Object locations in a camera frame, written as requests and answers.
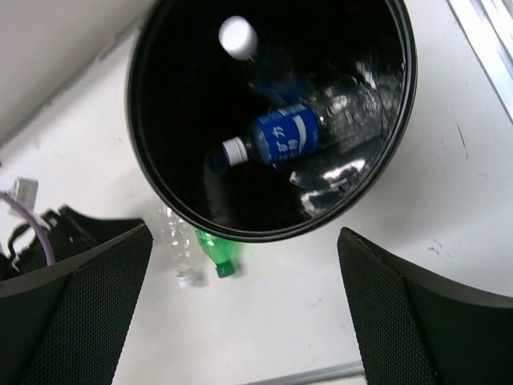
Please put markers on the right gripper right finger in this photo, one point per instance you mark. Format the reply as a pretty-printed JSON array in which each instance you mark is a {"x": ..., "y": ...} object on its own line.
[{"x": 414, "y": 326}]

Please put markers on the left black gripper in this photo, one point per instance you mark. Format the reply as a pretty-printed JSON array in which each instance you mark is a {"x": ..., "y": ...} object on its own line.
[{"x": 71, "y": 233}]

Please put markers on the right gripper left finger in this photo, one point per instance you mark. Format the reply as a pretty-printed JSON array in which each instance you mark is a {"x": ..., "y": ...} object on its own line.
[{"x": 67, "y": 323}]

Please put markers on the clear bottle blue cap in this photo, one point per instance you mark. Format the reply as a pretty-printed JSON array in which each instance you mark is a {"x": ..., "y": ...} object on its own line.
[{"x": 182, "y": 250}]

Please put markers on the tall blue label water bottle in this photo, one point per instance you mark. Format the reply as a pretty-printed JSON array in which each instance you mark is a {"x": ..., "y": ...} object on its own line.
[{"x": 345, "y": 112}]

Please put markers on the short blue label water bottle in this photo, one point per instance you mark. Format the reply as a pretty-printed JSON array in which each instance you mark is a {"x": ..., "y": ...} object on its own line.
[{"x": 269, "y": 68}]

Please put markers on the black plastic bin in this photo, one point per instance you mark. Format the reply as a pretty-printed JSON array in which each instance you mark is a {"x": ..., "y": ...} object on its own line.
[{"x": 185, "y": 96}]

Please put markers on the green plastic bottle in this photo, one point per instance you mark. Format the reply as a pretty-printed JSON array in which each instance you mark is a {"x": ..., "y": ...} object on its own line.
[{"x": 223, "y": 253}]

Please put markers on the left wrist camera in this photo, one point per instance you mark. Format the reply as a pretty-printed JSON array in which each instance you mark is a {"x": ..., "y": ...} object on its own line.
[{"x": 25, "y": 192}]

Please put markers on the right aluminium rail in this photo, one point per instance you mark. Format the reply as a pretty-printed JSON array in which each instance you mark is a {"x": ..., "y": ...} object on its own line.
[{"x": 487, "y": 25}]

